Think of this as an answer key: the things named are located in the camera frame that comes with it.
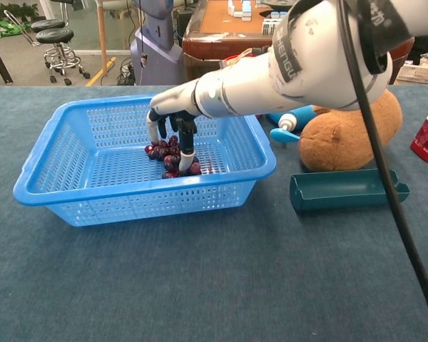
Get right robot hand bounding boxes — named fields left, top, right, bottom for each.
left=145, top=79, right=203, bottom=172

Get purple grape bunch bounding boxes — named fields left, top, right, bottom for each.
left=144, top=135, right=203, bottom=180

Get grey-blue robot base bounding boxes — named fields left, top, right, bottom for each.
left=129, top=0, right=187, bottom=87

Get blue plastic mesh basket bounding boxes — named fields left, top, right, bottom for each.
left=12, top=93, right=277, bottom=228

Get white mesh basket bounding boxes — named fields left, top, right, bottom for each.
left=395, top=63, right=428, bottom=86

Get brown mahjong table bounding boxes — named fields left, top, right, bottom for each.
left=181, top=0, right=416, bottom=86

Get blue-backed mahjong tile stack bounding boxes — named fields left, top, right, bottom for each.
left=228, top=0, right=253, bottom=19

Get blue pump bottle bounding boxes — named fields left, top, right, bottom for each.
left=266, top=104, right=317, bottom=145

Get green-faced mahjong tile row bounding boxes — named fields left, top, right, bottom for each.
left=261, top=17, right=282, bottom=36

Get black round stool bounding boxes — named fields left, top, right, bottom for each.
left=30, top=19, right=66, bottom=33
left=35, top=28, right=91, bottom=87

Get brown capybara plush toy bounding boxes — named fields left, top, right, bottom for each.
left=297, top=88, right=404, bottom=172

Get green potted plants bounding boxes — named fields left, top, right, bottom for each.
left=0, top=2, right=41, bottom=38

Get teal plastic trough tray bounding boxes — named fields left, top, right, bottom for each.
left=289, top=168, right=412, bottom=214

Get hanging black pendant cable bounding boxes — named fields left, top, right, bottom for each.
left=138, top=0, right=148, bottom=69

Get black floor cable bundle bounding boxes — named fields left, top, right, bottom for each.
left=116, top=56, right=136, bottom=86

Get wooden post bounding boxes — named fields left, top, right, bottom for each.
left=96, top=0, right=109, bottom=67

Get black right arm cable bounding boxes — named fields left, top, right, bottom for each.
left=337, top=0, right=428, bottom=341

